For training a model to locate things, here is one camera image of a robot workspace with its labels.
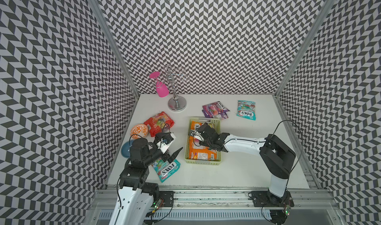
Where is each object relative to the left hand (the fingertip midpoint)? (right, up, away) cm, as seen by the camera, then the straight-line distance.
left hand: (173, 141), depth 72 cm
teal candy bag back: (+47, +15, +33) cm, 60 cm away
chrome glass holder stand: (-5, +19, +41) cm, 46 cm away
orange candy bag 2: (+10, +5, +21) cm, 24 cm away
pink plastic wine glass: (-14, +30, +31) cm, 46 cm away
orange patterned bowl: (-27, +1, +22) cm, 35 cm away
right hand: (+17, +1, +19) cm, 25 cm away
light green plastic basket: (+17, +8, +31) cm, 36 cm away
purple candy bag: (+24, +15, +33) cm, 44 cm away
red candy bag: (-16, +6, +24) cm, 30 cm away
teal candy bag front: (-6, -18, +8) cm, 21 cm away
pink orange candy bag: (+10, -4, +10) cm, 15 cm away
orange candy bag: (+17, -11, +13) cm, 24 cm away
